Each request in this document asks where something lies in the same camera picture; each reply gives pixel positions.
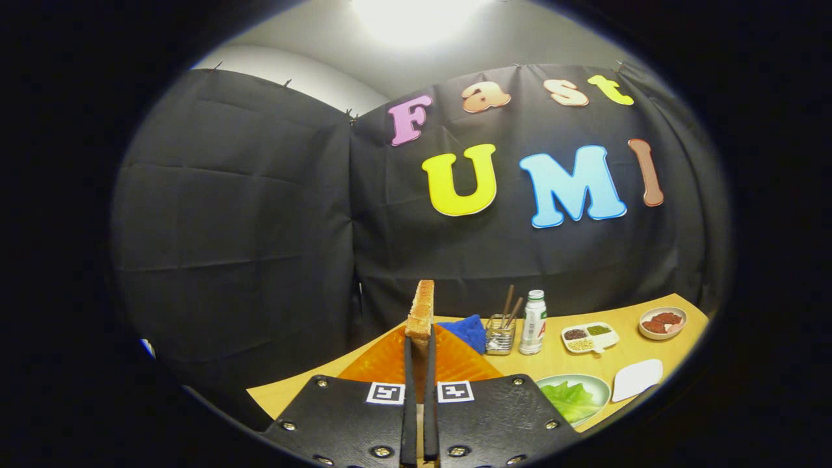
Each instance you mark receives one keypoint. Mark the pile of green beans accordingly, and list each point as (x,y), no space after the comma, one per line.
(598,330)

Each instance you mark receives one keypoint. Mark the white round bowl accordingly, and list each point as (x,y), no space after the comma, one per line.
(650,334)

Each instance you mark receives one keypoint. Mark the blue cloth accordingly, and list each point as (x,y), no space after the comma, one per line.
(471,331)

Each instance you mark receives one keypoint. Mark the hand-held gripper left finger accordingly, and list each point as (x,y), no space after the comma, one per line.
(408,422)

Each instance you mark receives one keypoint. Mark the pale green plate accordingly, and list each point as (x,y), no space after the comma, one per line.
(598,390)

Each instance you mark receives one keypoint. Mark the brown chopstick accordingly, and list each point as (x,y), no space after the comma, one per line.
(508,300)
(517,309)

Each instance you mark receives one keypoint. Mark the pile of yellow soybeans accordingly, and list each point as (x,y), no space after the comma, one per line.
(580,345)

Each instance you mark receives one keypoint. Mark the white drink bottle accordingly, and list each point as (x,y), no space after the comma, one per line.
(532,331)

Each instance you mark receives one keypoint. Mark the toasted bread slice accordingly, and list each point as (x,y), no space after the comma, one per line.
(421,312)

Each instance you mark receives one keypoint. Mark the white square plate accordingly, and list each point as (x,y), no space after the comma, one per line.
(637,380)

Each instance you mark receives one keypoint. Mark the red meat slices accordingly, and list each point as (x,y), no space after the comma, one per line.
(663,320)

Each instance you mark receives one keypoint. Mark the black backdrop cloth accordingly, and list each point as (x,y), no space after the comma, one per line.
(247,227)

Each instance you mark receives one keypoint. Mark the pile of dark red beans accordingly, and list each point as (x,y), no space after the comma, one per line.
(575,334)

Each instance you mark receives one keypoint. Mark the white divided dish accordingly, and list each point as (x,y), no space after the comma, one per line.
(608,339)

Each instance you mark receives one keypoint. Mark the green lettuce leaf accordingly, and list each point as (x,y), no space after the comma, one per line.
(569,400)

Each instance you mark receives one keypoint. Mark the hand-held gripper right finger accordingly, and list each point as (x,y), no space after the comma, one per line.
(431,422)

